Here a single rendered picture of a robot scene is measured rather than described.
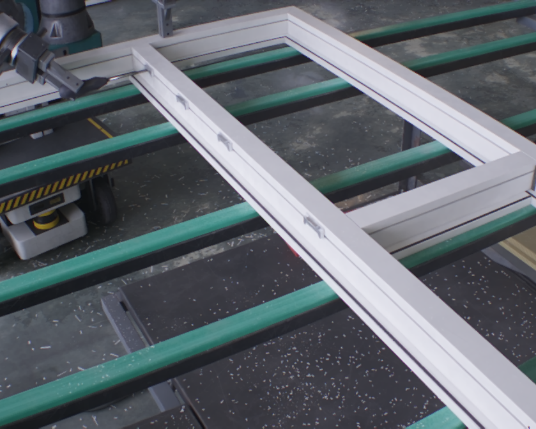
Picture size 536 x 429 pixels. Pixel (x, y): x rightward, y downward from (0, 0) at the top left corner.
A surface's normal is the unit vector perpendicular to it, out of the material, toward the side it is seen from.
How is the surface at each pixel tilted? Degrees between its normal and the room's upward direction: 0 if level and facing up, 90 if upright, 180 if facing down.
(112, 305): 0
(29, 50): 47
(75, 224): 90
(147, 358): 0
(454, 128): 90
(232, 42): 90
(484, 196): 90
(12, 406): 0
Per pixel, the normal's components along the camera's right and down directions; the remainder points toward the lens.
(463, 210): 0.50, 0.48
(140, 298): -0.01, -0.83
